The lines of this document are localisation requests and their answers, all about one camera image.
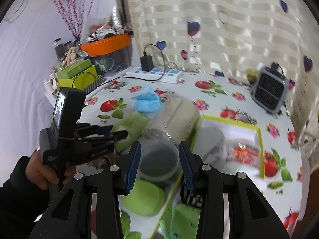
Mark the black charger adapter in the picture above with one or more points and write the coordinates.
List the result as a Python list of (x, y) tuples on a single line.
[(146, 63)]

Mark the wooden cabinet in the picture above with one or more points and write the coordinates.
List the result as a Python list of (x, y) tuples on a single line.
[(309, 199)]

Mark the small grey fan heater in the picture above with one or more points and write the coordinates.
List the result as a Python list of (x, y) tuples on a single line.
[(270, 89)]

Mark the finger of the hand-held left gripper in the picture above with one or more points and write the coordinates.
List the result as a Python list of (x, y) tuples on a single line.
[(99, 130), (114, 137)]

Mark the striped heart print curtain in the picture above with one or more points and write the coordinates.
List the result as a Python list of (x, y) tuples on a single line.
[(236, 54)]

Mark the silver foil bag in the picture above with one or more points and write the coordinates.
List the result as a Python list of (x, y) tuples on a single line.
[(116, 17)]

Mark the beige wooden bead figure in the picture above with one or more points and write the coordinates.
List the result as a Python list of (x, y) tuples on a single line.
[(71, 56)]

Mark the dark green box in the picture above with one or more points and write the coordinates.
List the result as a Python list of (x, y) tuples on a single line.
[(74, 68)]

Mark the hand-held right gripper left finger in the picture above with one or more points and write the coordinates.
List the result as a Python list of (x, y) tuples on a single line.
[(133, 166)]

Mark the orange lid storage bin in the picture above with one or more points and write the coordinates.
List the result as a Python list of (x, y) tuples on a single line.
[(107, 44)]

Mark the clear jar dark contents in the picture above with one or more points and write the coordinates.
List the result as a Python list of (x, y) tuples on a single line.
[(159, 159)]

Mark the small white bottle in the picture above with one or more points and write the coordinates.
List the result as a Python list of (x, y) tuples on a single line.
[(49, 87)]

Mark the white power strip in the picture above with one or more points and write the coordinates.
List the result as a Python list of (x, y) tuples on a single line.
[(159, 73)]

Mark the green towel with white print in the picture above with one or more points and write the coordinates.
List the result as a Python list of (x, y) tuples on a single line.
[(134, 124)]

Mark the large clear plastic jar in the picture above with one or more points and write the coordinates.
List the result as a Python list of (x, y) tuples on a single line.
[(179, 114)]

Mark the purple flower branches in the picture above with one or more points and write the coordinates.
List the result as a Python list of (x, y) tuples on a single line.
[(74, 12)]

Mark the person's left hand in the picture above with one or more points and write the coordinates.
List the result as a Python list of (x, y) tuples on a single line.
[(37, 174)]

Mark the blue face mask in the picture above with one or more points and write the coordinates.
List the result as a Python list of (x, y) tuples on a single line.
[(147, 104)]

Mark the black white striped sock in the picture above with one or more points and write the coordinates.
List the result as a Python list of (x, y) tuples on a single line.
[(192, 201)]

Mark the pile of packets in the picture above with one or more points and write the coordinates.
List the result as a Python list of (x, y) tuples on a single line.
[(104, 31)]

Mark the vegetable print tablecloth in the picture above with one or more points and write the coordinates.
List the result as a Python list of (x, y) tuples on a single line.
[(184, 89)]

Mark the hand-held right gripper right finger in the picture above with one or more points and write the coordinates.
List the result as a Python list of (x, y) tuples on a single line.
[(186, 166)]

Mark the yellow-green box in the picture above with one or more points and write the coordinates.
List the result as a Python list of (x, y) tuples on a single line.
[(86, 80)]

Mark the yellow-green cardboard box tray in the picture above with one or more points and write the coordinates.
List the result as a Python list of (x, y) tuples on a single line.
[(244, 132)]

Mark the dark glass jar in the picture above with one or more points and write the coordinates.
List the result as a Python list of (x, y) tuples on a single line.
[(69, 46), (58, 48)]

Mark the green lidded jar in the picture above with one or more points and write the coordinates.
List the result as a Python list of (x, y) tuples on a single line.
[(144, 199)]

